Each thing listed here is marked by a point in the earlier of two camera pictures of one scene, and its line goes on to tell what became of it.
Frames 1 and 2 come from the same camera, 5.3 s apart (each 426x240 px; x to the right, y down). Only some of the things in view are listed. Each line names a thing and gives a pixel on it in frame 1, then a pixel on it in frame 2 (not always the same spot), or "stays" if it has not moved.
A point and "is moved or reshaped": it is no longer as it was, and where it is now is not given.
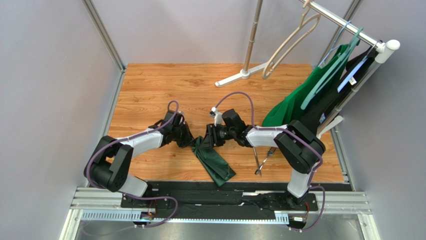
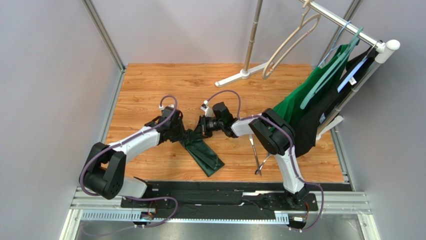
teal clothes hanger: (336, 66) stays
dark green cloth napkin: (213, 163) is moved or reshaped
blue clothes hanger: (332, 48) stays
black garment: (315, 114) stays
